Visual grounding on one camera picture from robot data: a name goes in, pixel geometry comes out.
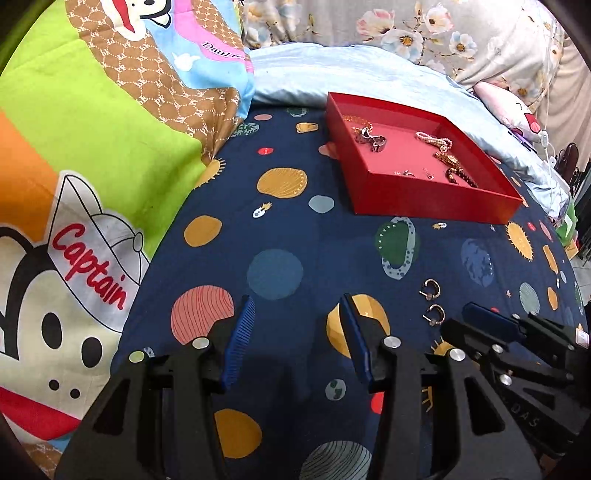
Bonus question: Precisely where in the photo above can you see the gold hoop earring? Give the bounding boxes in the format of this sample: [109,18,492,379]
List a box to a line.
[422,304,446,327]
[419,278,442,301]

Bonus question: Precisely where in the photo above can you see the red jewelry tray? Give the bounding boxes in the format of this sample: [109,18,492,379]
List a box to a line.
[325,92,522,224]

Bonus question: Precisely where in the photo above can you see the silver triangle rhinestone earring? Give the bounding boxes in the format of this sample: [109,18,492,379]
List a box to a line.
[423,168,435,180]

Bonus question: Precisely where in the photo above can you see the silver infinity rhinestone earring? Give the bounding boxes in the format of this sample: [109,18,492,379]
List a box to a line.
[394,169,416,178]

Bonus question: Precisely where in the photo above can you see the gold wristwatch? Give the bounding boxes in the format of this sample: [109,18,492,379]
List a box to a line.
[434,151,463,173]

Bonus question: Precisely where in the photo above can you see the pink white plush toy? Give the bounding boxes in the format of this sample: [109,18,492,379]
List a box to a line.
[473,82,543,143]

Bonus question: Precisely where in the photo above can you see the gold braided bangle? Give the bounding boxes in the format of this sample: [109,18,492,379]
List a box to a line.
[342,115,374,133]

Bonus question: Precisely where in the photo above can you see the colourful monkey cartoon quilt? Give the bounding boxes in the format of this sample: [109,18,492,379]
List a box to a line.
[1,1,253,479]

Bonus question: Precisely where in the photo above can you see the light blue pillow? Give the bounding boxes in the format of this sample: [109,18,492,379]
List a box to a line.
[250,43,571,221]

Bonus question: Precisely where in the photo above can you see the grey floral blanket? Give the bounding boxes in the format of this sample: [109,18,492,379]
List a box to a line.
[238,0,590,157]

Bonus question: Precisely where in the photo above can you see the dark bead bracelet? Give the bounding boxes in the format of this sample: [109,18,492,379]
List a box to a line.
[445,166,480,189]

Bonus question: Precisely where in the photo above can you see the white charging cable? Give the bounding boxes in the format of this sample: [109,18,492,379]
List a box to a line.
[535,18,567,167]

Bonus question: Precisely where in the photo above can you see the white pearl bow bracelet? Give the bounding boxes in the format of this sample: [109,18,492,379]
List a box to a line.
[414,131,454,153]

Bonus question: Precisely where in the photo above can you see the silver link bracelet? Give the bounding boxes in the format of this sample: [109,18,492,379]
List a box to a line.
[351,126,388,153]

